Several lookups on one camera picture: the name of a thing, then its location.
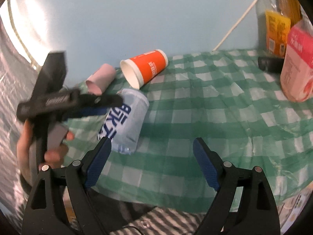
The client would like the pink paper cup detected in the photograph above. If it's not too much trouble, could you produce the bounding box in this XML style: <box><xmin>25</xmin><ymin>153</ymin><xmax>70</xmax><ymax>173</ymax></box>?
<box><xmin>86</xmin><ymin>64</ymin><xmax>116</xmax><ymax>96</ymax></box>

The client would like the person's left hand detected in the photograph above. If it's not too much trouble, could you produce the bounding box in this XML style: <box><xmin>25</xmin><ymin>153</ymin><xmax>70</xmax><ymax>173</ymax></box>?
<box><xmin>16</xmin><ymin>120</ymin><xmax>76</xmax><ymax>184</ymax></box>

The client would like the clear bottle yellow label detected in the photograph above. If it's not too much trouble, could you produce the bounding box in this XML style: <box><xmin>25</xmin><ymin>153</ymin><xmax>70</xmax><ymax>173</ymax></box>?
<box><xmin>256</xmin><ymin>0</ymin><xmax>302</xmax><ymax>57</ymax></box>

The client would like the green checkered tablecloth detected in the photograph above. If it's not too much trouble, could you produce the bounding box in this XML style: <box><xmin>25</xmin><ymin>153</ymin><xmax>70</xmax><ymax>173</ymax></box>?
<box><xmin>62</xmin><ymin>49</ymin><xmax>313</xmax><ymax>213</ymax></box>

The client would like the white rope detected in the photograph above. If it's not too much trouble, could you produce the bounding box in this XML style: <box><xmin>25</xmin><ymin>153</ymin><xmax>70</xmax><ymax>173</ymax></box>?
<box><xmin>212</xmin><ymin>0</ymin><xmax>264</xmax><ymax>52</ymax></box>

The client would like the small black object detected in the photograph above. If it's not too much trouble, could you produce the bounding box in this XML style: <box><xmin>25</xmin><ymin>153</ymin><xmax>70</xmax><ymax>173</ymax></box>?
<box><xmin>258</xmin><ymin>56</ymin><xmax>284</xmax><ymax>74</ymax></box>

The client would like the white blue paper cup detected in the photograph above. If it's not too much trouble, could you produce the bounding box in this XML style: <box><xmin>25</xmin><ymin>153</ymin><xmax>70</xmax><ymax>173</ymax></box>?
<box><xmin>97</xmin><ymin>89</ymin><xmax>149</xmax><ymax>154</ymax></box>

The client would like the orange paper cup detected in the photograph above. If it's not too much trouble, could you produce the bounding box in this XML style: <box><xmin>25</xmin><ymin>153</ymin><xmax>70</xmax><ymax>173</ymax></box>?
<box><xmin>120</xmin><ymin>49</ymin><xmax>169</xmax><ymax>90</ymax></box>

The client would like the pink drink carton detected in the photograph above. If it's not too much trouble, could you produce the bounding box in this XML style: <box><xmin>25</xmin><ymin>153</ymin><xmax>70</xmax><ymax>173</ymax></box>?
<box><xmin>280</xmin><ymin>20</ymin><xmax>312</xmax><ymax>102</ymax></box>

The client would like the grey striped fabric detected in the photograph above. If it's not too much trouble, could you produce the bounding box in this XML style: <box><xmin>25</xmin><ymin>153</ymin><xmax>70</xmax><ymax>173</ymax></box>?
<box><xmin>1</xmin><ymin>23</ymin><xmax>37</xmax><ymax>231</ymax></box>

